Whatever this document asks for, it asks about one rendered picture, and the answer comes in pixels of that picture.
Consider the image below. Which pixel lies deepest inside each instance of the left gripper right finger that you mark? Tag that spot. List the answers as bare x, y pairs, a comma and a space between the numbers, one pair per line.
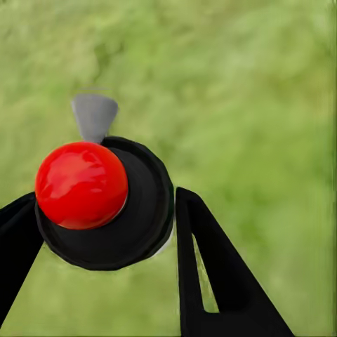
245, 309

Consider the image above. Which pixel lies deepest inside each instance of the pesticide atomizer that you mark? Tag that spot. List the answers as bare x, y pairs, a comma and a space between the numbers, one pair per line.
105, 202

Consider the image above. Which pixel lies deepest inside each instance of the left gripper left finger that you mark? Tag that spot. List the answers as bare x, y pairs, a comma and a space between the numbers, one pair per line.
20, 242

